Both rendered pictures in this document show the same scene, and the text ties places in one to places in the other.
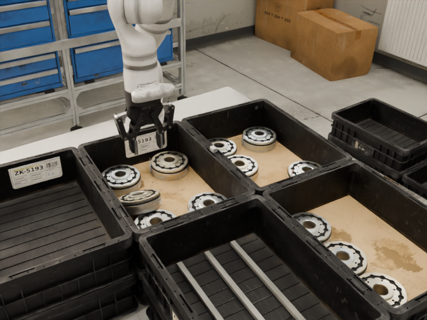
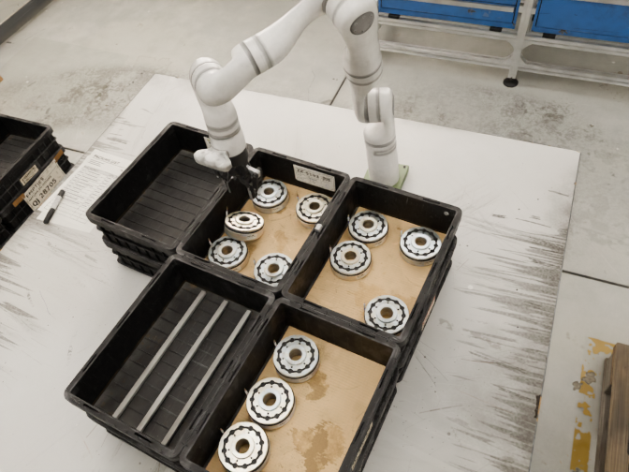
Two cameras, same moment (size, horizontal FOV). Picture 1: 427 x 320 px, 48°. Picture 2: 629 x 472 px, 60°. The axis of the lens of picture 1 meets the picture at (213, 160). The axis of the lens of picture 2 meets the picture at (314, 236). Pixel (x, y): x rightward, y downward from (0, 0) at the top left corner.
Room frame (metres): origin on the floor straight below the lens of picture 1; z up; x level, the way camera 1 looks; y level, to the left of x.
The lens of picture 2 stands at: (0.70, -0.75, 1.98)
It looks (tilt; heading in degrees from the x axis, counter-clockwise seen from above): 52 degrees down; 65
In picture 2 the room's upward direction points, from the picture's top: 9 degrees counter-clockwise
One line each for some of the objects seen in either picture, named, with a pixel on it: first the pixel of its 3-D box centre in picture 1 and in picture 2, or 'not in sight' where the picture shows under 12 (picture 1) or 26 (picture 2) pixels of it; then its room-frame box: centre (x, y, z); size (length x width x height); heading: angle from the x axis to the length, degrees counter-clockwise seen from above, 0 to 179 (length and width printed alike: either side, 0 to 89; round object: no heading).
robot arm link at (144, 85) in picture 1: (144, 76); (221, 140); (0.92, 0.14, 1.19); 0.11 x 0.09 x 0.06; 30
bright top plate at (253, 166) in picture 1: (239, 165); (350, 257); (1.10, -0.07, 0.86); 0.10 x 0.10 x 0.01
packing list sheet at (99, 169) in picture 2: not in sight; (89, 187); (0.60, 0.76, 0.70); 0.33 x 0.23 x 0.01; 36
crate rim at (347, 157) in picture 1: (261, 141); (374, 253); (1.13, -0.13, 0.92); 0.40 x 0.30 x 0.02; 31
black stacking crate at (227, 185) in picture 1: (161, 188); (270, 227); (0.98, 0.13, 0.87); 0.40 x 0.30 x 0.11; 31
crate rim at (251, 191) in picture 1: (161, 171); (266, 214); (0.98, 0.13, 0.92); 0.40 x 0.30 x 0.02; 31
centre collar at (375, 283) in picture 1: (380, 290); (242, 446); (0.66, -0.33, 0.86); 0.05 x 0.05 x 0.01
